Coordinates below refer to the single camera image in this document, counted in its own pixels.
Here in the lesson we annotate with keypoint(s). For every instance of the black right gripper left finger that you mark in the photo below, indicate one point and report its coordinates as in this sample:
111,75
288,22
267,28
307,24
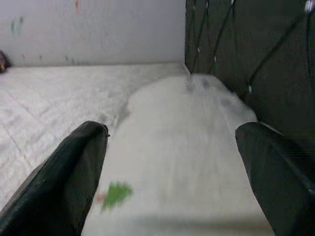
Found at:
54,184

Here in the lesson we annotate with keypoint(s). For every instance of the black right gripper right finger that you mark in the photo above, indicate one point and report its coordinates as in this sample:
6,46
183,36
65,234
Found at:
278,177

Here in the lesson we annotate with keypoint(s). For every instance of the white pillow green tree print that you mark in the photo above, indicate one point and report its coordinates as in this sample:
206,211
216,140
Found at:
177,147

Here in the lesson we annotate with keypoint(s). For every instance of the mauve cartoon print blanket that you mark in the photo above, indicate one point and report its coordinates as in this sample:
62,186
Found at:
3,62

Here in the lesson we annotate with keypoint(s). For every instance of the leaf patterned mattress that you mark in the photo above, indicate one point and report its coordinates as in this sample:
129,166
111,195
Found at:
49,98

